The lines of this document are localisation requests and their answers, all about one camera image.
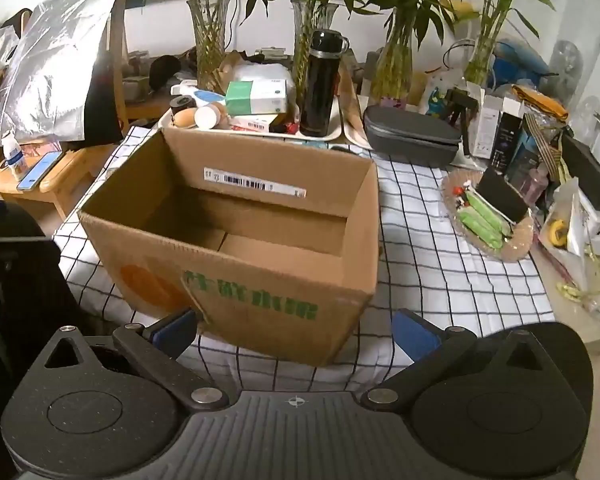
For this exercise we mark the yellow tape measure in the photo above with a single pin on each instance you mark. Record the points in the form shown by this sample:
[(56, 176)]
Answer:
[(559, 232)]

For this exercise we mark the orange cup with white lid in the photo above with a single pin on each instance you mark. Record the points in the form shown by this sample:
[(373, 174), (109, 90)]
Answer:
[(207, 116)]

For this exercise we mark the green packet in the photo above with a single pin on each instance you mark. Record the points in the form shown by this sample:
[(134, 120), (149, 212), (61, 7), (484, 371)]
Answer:
[(487, 212), (480, 230)]

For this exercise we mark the brown cardboard box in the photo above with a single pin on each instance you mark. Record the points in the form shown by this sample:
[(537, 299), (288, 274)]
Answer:
[(280, 280)]

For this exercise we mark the clear plastic bag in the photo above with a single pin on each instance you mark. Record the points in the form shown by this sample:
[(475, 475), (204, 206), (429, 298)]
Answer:
[(575, 260)]

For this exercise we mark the brown egg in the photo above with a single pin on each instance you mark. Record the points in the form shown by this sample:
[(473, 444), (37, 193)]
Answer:
[(184, 118)]

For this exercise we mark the brown glass dish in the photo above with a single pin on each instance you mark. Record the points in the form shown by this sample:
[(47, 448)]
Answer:
[(517, 245)]

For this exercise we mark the white plastic bag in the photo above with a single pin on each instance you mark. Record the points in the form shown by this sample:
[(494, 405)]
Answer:
[(265, 71)]

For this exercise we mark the yellow black cloth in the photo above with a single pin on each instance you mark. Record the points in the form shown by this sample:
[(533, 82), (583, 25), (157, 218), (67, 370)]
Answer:
[(537, 100)]

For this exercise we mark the black tape roll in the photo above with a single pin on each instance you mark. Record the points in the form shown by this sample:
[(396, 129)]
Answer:
[(182, 102)]

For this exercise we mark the dark blue carton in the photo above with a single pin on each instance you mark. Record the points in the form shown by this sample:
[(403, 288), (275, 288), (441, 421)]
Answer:
[(505, 145)]

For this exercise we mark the striped ribbon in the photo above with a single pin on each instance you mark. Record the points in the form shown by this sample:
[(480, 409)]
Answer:
[(547, 152)]

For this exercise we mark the crumpled brown paper bag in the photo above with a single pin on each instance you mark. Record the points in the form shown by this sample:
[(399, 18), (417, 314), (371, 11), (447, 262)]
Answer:
[(230, 67)]

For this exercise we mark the light blue carton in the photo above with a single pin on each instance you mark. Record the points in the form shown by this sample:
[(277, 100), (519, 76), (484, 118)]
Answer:
[(525, 160)]

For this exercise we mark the pink bottle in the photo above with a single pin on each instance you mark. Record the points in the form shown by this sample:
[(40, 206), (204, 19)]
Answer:
[(539, 185)]

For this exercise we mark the small white bottle blue label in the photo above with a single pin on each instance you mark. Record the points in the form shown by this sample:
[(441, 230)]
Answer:
[(11, 157)]

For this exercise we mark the black phone tripod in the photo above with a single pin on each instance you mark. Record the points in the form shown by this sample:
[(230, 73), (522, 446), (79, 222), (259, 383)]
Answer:
[(462, 110)]

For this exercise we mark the blue phone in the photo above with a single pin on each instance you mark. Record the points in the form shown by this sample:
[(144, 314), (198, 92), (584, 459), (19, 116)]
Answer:
[(37, 172)]

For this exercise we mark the black sponge block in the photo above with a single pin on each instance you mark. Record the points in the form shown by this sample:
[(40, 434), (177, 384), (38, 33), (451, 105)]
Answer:
[(502, 192)]

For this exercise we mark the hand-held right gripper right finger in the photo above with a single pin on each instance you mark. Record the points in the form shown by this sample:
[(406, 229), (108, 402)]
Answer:
[(415, 335)]

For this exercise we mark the brown paper carrier bag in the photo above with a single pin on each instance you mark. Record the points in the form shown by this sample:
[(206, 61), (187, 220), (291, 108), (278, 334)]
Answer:
[(349, 95)]

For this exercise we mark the black thermos bottle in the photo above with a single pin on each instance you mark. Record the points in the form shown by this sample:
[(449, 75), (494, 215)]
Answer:
[(320, 90)]

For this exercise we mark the grey zip case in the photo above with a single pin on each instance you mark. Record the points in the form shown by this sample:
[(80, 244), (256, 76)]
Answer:
[(410, 132)]

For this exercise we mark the open white carton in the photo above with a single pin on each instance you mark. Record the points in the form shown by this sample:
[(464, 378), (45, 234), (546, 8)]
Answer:
[(485, 130)]

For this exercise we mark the silver foil bag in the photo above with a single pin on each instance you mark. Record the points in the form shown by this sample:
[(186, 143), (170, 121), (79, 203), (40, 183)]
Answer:
[(55, 60)]

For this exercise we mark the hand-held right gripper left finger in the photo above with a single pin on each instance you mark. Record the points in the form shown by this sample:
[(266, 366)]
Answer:
[(175, 327)]

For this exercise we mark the white blue tube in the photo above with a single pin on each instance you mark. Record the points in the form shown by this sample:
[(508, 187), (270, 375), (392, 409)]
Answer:
[(205, 95)]

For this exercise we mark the wooden stool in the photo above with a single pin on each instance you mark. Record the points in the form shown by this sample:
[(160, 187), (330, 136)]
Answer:
[(55, 180)]

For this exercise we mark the large black box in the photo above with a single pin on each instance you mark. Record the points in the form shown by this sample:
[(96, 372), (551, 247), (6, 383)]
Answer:
[(590, 175)]

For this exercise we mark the red white carton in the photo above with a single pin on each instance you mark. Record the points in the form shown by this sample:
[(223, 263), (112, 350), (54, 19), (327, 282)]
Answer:
[(252, 123)]

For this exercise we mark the white black checked tablecloth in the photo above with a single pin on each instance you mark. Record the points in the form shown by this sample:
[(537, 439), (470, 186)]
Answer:
[(430, 280)]

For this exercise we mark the green white tissue pack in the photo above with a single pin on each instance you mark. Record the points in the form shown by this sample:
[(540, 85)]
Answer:
[(255, 97)]

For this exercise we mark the red snack packet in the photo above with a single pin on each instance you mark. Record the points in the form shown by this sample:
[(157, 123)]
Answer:
[(290, 128)]

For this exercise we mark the white bag with blue print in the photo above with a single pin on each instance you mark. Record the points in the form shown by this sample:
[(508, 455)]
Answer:
[(437, 100)]

